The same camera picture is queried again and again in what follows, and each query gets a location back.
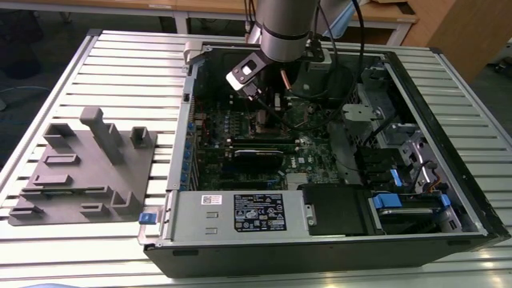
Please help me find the green motherboard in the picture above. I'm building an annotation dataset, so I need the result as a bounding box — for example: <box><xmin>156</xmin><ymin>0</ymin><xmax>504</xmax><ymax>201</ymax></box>
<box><xmin>191</xmin><ymin>89</ymin><xmax>350</xmax><ymax>193</ymax></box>

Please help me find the coloured wire bundle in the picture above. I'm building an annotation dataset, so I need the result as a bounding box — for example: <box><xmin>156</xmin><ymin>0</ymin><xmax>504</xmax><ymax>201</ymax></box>
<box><xmin>424</xmin><ymin>176</ymin><xmax>447</xmax><ymax>194</ymax></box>

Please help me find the CPU socket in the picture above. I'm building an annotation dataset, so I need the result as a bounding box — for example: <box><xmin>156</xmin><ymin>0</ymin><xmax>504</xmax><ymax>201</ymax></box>
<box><xmin>247</xmin><ymin>112</ymin><xmax>291</xmax><ymax>140</ymax></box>

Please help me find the wooden desk white frame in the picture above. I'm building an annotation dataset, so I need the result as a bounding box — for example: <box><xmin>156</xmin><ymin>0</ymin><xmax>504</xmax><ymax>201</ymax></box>
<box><xmin>0</xmin><ymin>0</ymin><xmax>190</xmax><ymax>34</ymax></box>
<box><xmin>175</xmin><ymin>0</ymin><xmax>420</xmax><ymax>46</ymax></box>

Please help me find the wooden cabinet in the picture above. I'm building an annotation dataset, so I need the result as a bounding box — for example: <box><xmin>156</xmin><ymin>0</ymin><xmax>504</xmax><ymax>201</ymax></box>
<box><xmin>402</xmin><ymin>0</ymin><xmax>512</xmax><ymax>86</ymax></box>

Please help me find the black plastic bay cover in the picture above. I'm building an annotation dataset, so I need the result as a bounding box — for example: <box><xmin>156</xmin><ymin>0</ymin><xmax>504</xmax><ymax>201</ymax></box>
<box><xmin>298</xmin><ymin>183</ymin><xmax>380</xmax><ymax>238</ymax></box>

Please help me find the black camera cable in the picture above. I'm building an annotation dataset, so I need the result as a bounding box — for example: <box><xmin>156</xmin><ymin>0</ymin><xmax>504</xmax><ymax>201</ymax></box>
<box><xmin>255</xmin><ymin>0</ymin><xmax>366</xmax><ymax>133</ymax></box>

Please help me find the black graphics card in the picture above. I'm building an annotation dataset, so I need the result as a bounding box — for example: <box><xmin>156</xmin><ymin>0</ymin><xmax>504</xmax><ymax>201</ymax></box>
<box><xmin>234</xmin><ymin>149</ymin><xmax>287</xmax><ymax>172</ymax></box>

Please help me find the silver metal bracket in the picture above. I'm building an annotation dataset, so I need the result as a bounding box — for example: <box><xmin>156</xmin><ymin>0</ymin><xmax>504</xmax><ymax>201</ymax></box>
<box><xmin>342</xmin><ymin>103</ymin><xmax>384</xmax><ymax>123</ymax></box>

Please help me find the black RAM slot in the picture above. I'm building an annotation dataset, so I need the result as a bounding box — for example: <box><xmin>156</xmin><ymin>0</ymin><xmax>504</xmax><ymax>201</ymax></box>
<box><xmin>232</xmin><ymin>137</ymin><xmax>296</xmax><ymax>143</ymax></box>

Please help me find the black PC case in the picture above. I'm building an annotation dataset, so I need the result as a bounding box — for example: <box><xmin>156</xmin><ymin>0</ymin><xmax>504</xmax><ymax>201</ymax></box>
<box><xmin>138</xmin><ymin>40</ymin><xmax>512</xmax><ymax>279</ymax></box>

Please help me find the blue disk carrier handle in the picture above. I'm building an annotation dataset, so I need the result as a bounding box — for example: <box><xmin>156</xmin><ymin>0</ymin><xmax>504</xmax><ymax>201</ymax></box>
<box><xmin>371</xmin><ymin>193</ymin><xmax>403</xmax><ymax>209</ymax></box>

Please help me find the silver power supply unit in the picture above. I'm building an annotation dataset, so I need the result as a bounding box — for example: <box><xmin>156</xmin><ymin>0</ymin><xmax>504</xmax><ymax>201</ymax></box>
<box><xmin>170</xmin><ymin>190</ymin><xmax>311</xmax><ymax>241</ymax></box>

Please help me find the hard disk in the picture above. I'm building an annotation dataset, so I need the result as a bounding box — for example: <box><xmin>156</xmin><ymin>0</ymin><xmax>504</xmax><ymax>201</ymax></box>
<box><xmin>378</xmin><ymin>208</ymin><xmax>438</xmax><ymax>235</ymax></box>

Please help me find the grey parts rack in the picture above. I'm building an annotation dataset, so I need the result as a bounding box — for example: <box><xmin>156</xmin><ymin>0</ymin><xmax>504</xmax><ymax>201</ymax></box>
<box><xmin>7</xmin><ymin>106</ymin><xmax>159</xmax><ymax>226</ymax></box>

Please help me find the black case cable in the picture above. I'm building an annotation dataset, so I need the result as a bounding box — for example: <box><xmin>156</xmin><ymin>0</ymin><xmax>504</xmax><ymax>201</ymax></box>
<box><xmin>362</xmin><ymin>115</ymin><xmax>387</xmax><ymax>157</ymax></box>

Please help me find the silver chipset heatsink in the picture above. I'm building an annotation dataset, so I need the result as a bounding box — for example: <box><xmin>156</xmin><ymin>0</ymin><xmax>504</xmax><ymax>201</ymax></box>
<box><xmin>286</xmin><ymin>173</ymin><xmax>311</xmax><ymax>185</ymax></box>

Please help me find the light blue cable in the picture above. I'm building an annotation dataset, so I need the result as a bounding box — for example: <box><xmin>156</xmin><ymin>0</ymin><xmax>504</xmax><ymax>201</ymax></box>
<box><xmin>0</xmin><ymin>85</ymin><xmax>55</xmax><ymax>112</ymax></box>

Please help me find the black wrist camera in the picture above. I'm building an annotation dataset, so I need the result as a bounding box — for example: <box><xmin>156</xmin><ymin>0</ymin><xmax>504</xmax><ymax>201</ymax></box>
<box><xmin>303</xmin><ymin>37</ymin><xmax>334</xmax><ymax>64</ymax></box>

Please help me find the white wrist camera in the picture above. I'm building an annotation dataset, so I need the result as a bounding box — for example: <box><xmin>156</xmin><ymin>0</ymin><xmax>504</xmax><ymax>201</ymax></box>
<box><xmin>226</xmin><ymin>58</ymin><xmax>268</xmax><ymax>91</ymax></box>

